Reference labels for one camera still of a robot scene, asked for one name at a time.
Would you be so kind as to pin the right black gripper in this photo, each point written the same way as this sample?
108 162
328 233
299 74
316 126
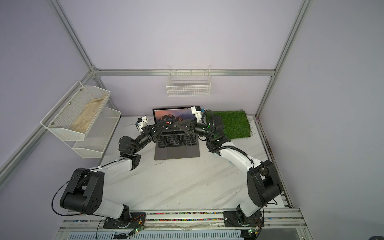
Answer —
193 126

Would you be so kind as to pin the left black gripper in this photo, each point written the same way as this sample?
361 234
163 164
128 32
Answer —
151 133

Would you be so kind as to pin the grey laptop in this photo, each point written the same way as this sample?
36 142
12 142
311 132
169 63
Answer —
175 144

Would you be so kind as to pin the black wireless mouse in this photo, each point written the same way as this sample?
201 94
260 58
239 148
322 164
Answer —
171 123

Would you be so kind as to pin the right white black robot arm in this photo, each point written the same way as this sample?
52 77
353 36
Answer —
263 182

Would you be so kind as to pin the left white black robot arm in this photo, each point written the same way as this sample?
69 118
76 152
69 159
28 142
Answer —
84 191

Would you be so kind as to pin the green artificial grass mat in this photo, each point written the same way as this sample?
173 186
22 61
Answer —
236 124

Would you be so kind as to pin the white lower mesh shelf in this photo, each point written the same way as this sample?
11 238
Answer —
99 136

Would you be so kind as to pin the white mesh shelf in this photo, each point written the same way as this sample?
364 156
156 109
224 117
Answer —
60 118
99 136

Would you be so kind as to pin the beige cloth in shelf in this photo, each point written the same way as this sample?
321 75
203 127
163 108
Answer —
84 120

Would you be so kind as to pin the white upper mesh shelf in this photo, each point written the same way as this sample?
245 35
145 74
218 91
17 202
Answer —
60 118

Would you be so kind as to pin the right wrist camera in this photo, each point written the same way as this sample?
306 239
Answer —
197 112

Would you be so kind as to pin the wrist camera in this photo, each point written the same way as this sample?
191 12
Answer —
141 123
197 112

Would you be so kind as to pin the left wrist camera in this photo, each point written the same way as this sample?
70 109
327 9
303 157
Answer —
141 123

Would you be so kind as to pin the white wire wall basket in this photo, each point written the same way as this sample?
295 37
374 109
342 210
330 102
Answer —
189 81

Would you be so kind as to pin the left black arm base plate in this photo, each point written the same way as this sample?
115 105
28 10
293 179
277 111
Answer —
130 221

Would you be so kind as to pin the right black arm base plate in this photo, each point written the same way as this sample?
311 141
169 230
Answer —
236 219

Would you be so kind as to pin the aluminium front rail frame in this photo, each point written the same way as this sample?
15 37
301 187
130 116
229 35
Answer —
273 224

